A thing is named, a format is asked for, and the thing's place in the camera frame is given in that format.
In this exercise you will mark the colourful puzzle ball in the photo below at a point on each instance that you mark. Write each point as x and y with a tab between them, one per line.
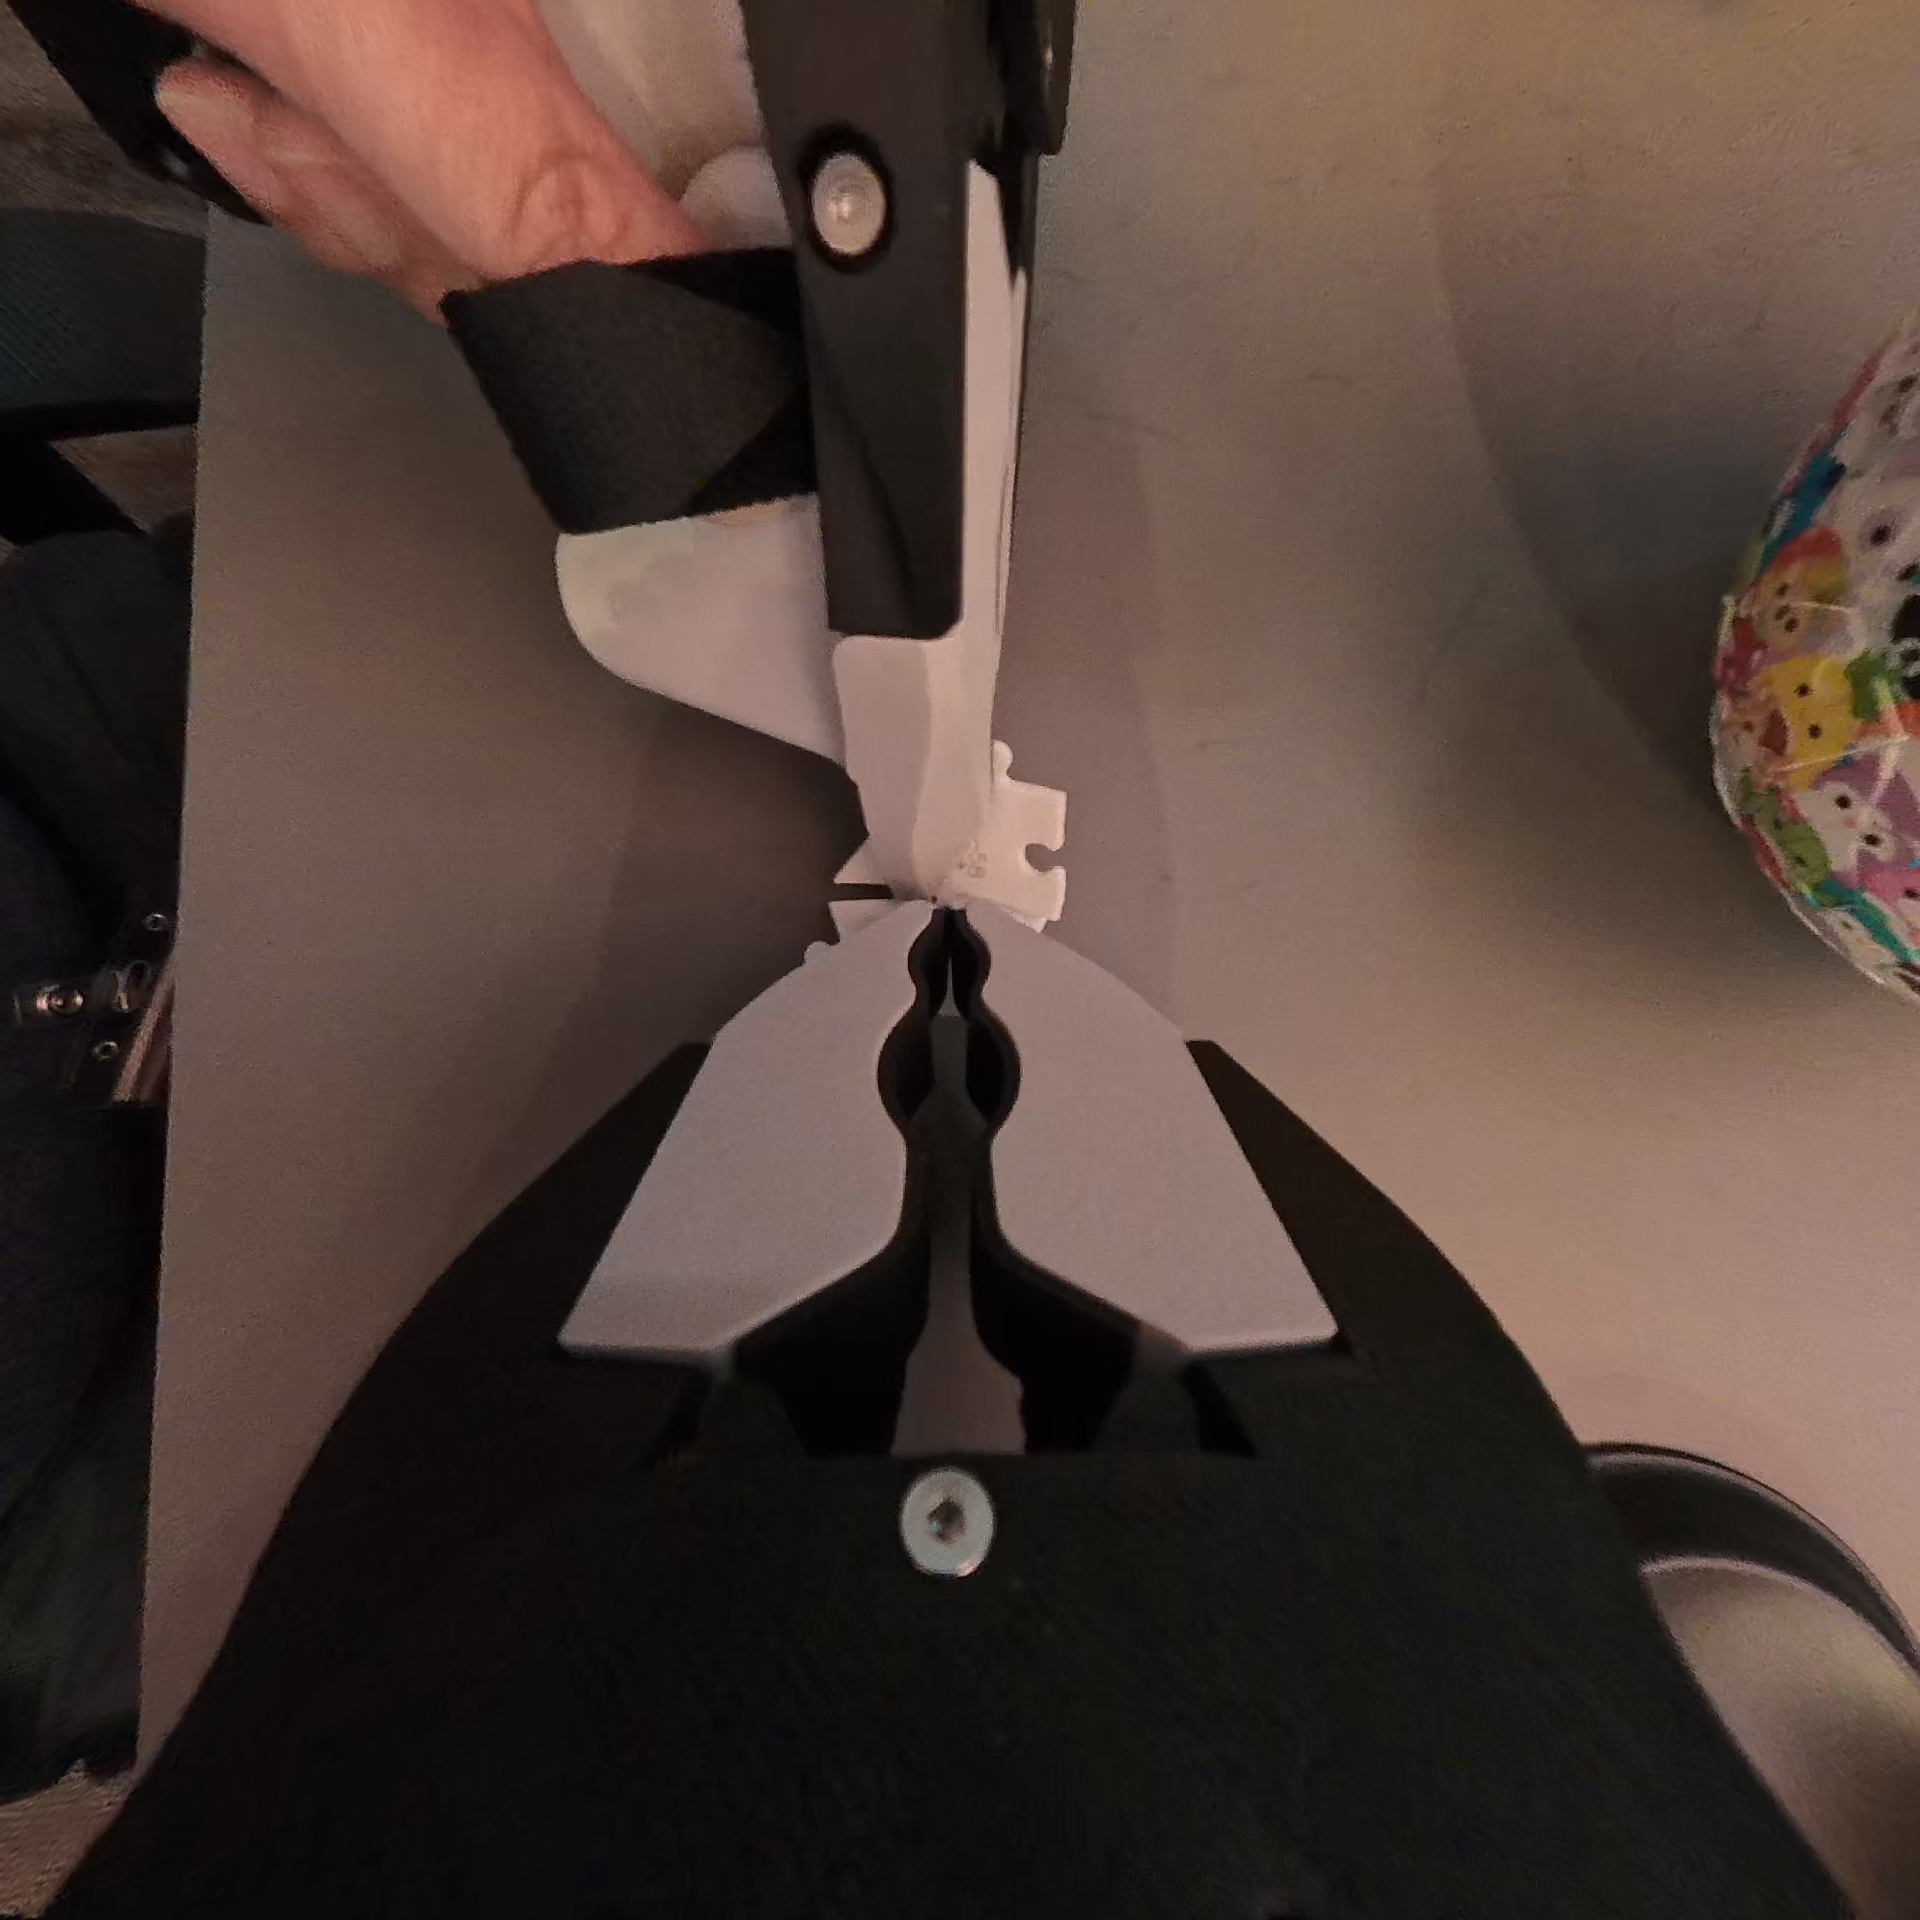
1846	675

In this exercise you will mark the person's left hand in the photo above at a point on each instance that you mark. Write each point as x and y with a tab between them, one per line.
422	135

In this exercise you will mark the white puzzle piece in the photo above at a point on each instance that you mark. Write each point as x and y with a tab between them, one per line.
1026	840
858	873

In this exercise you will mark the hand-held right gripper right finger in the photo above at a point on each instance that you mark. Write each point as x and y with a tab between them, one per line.
1142	1184

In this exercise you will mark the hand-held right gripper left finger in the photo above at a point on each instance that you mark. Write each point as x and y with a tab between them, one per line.
764	1184

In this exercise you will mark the black round ball stand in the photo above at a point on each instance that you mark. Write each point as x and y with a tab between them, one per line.
1770	1515

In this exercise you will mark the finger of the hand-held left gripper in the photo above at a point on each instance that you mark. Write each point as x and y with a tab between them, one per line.
915	750

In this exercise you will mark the dark teal chair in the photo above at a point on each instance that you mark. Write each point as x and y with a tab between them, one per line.
89	329

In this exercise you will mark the person's dark trousers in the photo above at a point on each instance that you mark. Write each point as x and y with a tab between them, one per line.
75	1275

